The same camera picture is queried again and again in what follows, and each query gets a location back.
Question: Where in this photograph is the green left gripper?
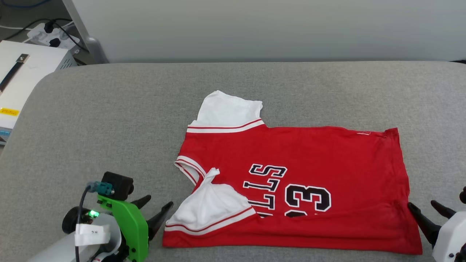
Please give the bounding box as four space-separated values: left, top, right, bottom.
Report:
97 194 174 262

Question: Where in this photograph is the left arm cable teal connector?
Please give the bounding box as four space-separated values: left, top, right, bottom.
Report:
74 181 114 262

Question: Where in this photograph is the white partition panel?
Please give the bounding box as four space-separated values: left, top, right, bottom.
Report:
62 0 466 64

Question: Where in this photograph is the red white basketball jersey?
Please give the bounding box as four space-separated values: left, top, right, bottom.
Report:
162 90 424 255

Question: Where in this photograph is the grey partition foot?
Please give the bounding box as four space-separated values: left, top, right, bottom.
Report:
85 36 109 64

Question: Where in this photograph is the white power strip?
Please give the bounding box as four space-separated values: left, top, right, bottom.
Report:
27 22 80 50

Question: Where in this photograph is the black floor cable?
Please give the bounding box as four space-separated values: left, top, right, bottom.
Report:
3 18 88 51

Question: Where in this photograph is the white case with black handle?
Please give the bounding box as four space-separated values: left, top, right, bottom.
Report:
0 40 78 146

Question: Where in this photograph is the blue floor cable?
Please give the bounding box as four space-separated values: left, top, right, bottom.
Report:
0 0 52 9

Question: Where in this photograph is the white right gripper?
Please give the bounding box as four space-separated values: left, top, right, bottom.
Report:
407 200 466 262

